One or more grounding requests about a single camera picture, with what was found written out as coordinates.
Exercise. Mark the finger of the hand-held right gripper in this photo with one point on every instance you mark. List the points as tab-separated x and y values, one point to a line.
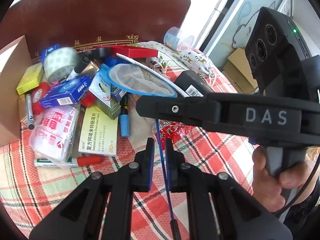
160	108

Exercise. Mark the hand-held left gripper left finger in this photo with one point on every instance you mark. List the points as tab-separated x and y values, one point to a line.
150	166

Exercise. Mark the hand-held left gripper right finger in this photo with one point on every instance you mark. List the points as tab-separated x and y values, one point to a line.
169	166

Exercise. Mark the brown cardboard box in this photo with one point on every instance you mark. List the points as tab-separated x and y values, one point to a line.
10	100

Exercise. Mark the person's right hand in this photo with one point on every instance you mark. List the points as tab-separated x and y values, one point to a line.
287	183

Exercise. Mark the red printed packet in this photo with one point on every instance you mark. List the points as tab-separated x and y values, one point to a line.
175	132

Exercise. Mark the black box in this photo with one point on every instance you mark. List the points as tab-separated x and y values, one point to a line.
186	80

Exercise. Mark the blue marker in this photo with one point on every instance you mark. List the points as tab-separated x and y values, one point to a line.
124	127

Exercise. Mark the small blue box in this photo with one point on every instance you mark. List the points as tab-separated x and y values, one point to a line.
117	95

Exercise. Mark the olive green box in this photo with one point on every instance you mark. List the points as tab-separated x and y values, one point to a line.
107	108

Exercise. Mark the white yellow medicine box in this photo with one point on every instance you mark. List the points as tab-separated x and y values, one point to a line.
100	130

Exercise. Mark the red flat box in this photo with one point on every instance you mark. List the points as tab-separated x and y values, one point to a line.
135	52

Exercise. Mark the blue white sachet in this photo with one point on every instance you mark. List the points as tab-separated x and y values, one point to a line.
102	85

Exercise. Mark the red capped marker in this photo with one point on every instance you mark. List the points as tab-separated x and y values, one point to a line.
87	160

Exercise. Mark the open cardboard box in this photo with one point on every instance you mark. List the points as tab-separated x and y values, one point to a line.
237	60

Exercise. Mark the blue plastic item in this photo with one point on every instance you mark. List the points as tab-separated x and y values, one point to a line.
113	61

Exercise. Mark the clear plastic cup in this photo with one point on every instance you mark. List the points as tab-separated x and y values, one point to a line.
175	38

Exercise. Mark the red plastic item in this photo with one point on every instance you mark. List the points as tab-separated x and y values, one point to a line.
40	97
88	100

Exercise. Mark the clear tissue pack red print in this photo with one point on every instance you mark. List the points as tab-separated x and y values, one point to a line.
55	132

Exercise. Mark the red green plaid tablecloth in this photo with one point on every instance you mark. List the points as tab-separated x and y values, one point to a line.
50	180

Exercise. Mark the glass door with cat drawing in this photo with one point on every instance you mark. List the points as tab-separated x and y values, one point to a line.
232	17

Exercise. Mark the clear tape roll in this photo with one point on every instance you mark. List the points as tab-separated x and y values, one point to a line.
60	65

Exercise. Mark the dark brown wooden board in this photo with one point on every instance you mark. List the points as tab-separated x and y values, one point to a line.
100	17

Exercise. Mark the silver pen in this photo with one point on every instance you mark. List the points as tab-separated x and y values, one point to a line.
30	112

